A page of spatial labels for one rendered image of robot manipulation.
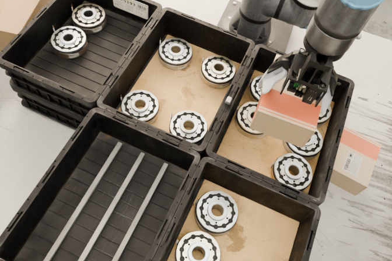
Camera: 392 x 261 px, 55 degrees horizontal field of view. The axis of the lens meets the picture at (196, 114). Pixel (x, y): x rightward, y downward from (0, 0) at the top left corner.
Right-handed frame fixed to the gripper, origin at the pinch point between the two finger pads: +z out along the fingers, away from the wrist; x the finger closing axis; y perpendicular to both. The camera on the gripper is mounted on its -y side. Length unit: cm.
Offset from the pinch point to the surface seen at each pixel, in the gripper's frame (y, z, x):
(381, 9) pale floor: -183, 111, 59
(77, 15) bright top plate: -20, 24, -66
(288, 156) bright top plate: 0.9, 23.6, 7.1
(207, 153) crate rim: 11.7, 16.7, -12.7
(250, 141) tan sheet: -1.2, 26.8, -3.4
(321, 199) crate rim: 12.4, 16.7, 15.5
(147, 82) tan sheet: -7.7, 26.9, -37.2
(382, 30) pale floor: -163, 111, 62
